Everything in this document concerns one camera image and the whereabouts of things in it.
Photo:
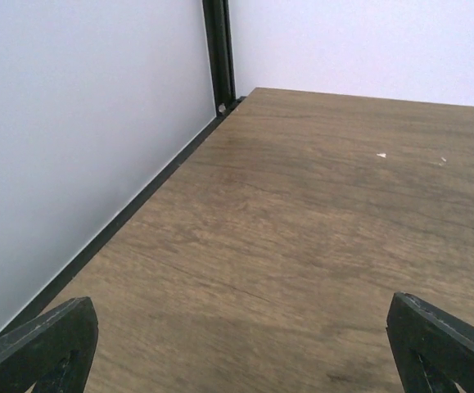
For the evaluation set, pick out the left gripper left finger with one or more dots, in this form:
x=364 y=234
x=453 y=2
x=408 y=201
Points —
x=53 y=352

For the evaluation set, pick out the left black frame post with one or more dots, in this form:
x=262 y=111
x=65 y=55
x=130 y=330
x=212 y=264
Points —
x=218 y=36

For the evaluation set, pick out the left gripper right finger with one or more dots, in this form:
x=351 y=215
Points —
x=432 y=349

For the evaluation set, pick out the black left side rail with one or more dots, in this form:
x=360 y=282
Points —
x=69 y=272

